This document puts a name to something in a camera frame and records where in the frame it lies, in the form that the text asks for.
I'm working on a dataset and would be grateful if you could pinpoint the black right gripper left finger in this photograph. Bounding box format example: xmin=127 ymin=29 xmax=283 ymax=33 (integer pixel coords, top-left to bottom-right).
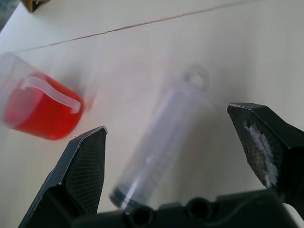
xmin=18 ymin=125 xmax=108 ymax=228

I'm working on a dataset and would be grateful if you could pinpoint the clear plastic syringe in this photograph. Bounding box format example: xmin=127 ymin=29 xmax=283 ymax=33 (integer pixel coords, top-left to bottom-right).
xmin=108 ymin=64 xmax=218 ymax=216

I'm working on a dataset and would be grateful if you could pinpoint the clear cup with red liquid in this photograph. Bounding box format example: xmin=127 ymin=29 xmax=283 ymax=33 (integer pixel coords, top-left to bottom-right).
xmin=0 ymin=52 xmax=85 ymax=141

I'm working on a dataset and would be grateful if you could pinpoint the brown cardboard box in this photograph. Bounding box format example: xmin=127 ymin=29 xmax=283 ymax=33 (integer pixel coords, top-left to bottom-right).
xmin=20 ymin=0 xmax=48 ymax=14

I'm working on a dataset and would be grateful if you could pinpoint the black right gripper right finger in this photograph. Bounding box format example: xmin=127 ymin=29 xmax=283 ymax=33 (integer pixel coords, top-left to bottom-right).
xmin=227 ymin=102 xmax=304 ymax=209

